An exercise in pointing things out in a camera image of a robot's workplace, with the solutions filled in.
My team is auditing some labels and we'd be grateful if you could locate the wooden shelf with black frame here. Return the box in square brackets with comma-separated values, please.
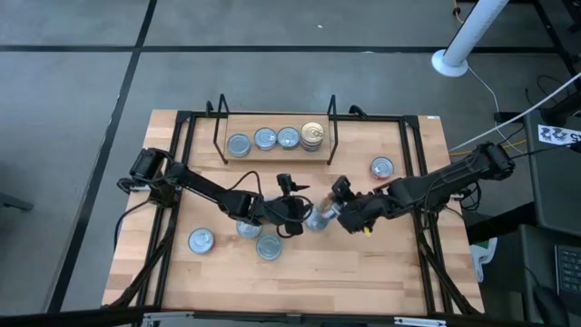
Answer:
[212, 93, 340, 166]

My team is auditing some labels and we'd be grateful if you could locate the black cable bundle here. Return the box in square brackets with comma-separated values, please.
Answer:
[447, 181, 483, 214]

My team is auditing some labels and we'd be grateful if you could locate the thick white cable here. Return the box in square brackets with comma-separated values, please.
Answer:
[452, 71, 581, 151]

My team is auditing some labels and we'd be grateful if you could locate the black desk leg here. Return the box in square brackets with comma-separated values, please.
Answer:
[530, 0, 581, 78]

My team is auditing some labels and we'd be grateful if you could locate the green white tuna can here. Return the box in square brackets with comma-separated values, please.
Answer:
[235, 220, 263, 241]
[226, 133, 252, 159]
[255, 233, 283, 262]

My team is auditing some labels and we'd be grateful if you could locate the silver metal bracket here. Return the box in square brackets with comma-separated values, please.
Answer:
[141, 311, 195, 327]
[393, 316, 447, 327]

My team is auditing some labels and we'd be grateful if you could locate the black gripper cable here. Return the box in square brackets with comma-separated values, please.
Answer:
[226, 170, 264, 196]

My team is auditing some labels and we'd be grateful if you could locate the black metal table frame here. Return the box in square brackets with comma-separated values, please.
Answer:
[102, 108, 485, 319]

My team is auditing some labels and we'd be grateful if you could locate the grey cabinet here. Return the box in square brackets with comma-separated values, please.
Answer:
[524, 108, 581, 237]

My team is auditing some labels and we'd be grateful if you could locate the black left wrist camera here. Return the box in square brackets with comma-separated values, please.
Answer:
[275, 172, 311, 196]

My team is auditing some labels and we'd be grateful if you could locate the red albacore tuna can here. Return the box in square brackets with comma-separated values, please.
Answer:
[187, 226, 216, 255]
[253, 126, 279, 152]
[369, 156, 396, 182]

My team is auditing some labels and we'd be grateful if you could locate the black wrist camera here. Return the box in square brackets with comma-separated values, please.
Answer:
[330, 174, 353, 199]
[275, 172, 311, 196]

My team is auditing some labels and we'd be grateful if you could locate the white tower fan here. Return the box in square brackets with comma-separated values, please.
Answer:
[430, 0, 510, 78]

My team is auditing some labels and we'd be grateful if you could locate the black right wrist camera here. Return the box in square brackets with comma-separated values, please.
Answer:
[330, 174, 353, 199]

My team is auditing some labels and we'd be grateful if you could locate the thin white cable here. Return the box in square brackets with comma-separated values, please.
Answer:
[466, 65, 527, 155]

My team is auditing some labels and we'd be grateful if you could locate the white printed paper label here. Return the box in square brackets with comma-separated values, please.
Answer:
[537, 123, 581, 147]

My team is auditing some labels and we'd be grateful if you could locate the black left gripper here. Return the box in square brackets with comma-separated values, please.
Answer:
[247, 194, 315, 237]

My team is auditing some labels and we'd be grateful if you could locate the black power strip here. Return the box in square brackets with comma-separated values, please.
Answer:
[493, 111, 524, 124]

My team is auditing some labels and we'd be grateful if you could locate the white plastic bag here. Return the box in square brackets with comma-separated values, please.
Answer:
[469, 236, 499, 283]

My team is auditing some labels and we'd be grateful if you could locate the grey furniture foot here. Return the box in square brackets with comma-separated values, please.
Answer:
[0, 191, 35, 213]

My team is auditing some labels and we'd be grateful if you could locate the black keyboard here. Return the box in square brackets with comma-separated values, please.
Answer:
[554, 243, 581, 297]

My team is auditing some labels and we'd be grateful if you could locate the yellow floor cable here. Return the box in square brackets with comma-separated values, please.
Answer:
[453, 139, 528, 158]

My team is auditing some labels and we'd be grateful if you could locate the olive green tuna can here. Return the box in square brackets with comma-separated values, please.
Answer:
[304, 203, 340, 232]
[276, 125, 301, 151]

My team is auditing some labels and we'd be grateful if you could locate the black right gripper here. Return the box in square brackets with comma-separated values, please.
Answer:
[322, 181, 400, 233]

